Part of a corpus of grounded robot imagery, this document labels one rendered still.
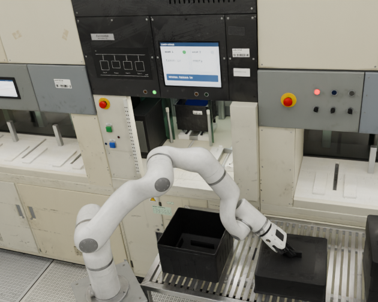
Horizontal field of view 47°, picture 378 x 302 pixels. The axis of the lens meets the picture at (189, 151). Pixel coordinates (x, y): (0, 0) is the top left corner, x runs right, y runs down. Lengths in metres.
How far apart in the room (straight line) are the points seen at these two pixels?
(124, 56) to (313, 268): 1.29
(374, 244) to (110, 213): 1.03
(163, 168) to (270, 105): 0.66
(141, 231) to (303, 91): 1.37
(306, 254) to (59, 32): 1.58
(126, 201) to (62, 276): 1.74
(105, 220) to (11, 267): 1.95
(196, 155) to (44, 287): 1.98
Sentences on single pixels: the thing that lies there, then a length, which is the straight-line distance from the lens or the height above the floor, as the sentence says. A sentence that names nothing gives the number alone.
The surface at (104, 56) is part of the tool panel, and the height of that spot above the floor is 1.61.
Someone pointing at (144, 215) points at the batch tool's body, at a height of 0.62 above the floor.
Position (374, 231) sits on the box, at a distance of 1.92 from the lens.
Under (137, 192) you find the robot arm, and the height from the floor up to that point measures 1.30.
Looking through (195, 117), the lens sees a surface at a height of 1.04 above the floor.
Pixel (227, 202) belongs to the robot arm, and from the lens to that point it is 1.74.
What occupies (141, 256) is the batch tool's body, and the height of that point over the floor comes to 0.27.
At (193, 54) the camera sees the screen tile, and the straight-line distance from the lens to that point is 2.02.
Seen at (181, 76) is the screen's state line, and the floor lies 1.51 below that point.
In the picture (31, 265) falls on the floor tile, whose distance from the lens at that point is 3.54.
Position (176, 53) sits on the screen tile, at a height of 1.63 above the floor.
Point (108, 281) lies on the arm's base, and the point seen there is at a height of 0.87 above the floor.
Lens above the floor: 2.23
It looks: 30 degrees down
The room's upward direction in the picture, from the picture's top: 7 degrees counter-clockwise
